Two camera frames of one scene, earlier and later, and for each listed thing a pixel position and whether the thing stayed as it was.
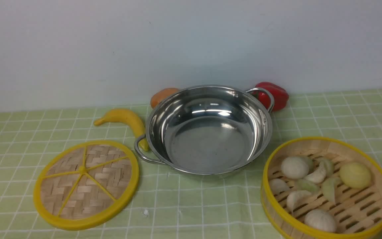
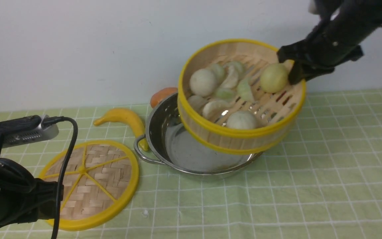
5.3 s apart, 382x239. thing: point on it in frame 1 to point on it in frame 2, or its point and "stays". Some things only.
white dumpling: [318, 176] to [232, 77]
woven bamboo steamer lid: [85, 184] stays
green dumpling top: [328, 165] to [234, 68]
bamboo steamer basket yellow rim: [319, 188] to [235, 97]
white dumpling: [295, 199] to [212, 110]
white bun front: [321, 219] to [241, 120]
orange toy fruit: [159, 95] stays
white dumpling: [278, 185] to [197, 102]
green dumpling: [303, 185] to [225, 94]
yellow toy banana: [134, 119] stays
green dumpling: [328, 185] to [244, 89]
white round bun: [294, 167] to [203, 82]
